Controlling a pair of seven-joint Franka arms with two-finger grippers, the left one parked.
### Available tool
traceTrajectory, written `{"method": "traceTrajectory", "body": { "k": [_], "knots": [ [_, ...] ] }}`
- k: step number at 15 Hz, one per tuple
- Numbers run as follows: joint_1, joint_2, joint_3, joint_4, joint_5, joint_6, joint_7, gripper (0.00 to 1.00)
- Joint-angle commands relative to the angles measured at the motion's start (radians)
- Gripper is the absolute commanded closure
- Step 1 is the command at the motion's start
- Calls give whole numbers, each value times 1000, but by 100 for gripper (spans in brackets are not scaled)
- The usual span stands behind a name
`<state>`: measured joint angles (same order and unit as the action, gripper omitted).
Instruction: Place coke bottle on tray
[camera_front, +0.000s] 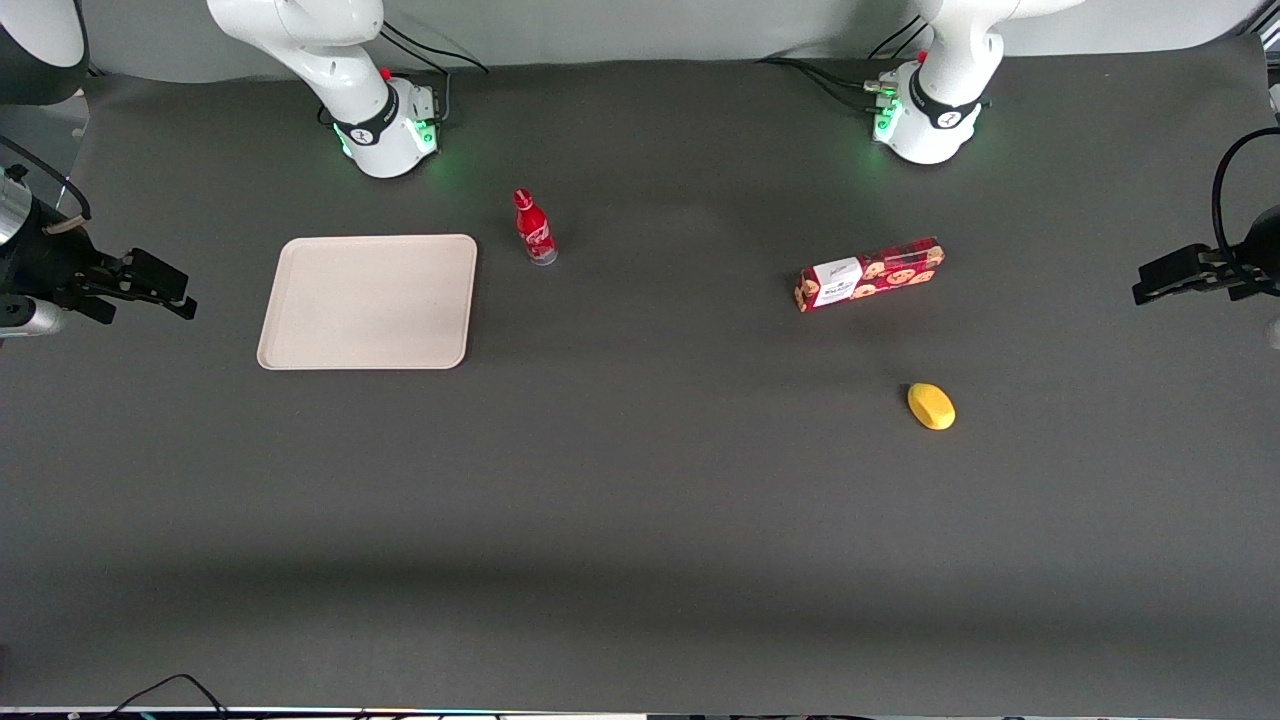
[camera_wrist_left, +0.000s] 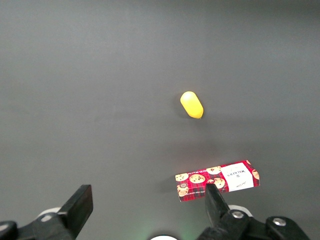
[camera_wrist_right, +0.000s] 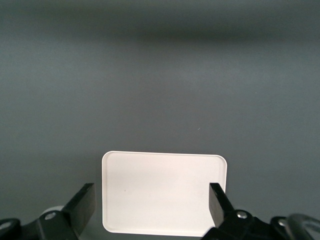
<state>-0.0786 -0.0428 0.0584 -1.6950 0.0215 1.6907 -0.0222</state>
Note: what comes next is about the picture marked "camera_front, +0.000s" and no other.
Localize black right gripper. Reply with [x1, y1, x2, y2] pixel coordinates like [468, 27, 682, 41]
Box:
[0, 225, 199, 325]

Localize red coke bottle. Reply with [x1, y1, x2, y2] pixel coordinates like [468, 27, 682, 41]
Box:
[512, 187, 559, 267]

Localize black cables at arm base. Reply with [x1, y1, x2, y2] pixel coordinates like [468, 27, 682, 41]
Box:
[378, 20, 491, 126]
[753, 14, 923, 113]

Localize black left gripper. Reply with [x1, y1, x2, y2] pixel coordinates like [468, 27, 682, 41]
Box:
[1132, 205, 1280, 307]

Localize black cable loop on left arm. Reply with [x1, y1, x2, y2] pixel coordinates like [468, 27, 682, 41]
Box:
[1211, 126, 1280, 273]

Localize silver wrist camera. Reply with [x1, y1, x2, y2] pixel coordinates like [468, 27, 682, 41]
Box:
[0, 294, 69, 342]

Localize yellow lemon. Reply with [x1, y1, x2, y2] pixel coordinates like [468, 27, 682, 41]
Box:
[906, 382, 957, 432]

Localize red cookie box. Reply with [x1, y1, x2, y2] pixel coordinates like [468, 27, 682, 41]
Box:
[794, 236, 946, 314]

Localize beige plastic tray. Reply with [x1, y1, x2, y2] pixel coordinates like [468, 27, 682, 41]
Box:
[256, 234, 479, 372]

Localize black cable at table edge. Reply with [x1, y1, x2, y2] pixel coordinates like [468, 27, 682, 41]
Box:
[100, 673, 233, 720]

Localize black cables at right arm base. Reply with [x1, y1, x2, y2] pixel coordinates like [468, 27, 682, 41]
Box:
[378, 20, 491, 126]

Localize black cables at left arm base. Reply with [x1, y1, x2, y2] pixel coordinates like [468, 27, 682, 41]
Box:
[753, 14, 923, 113]

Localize black cable on right wrist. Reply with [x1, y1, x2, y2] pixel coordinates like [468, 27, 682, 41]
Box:
[0, 135, 94, 236]

